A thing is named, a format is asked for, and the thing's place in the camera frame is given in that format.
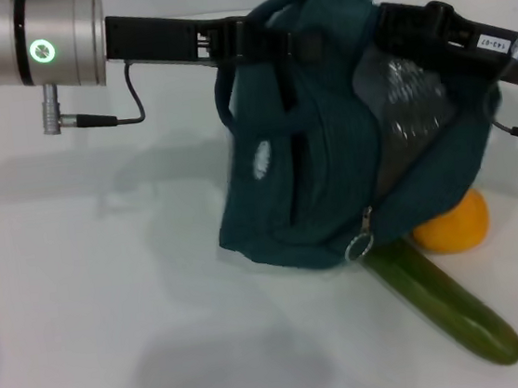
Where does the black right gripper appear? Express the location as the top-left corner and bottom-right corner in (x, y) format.
(370, 0), (518, 96)

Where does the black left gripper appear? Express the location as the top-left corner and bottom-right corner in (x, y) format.
(100, 0), (327, 88)

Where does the dark teal insulated lunch bag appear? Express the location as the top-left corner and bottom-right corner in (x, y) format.
(189, 0), (518, 282)

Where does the green cucumber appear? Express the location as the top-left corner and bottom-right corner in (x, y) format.
(360, 225), (518, 381)

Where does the orange yellow pear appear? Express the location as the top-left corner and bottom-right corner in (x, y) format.
(407, 186), (495, 258)

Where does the left arm grey cable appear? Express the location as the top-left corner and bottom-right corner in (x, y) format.
(36, 60), (147, 135)

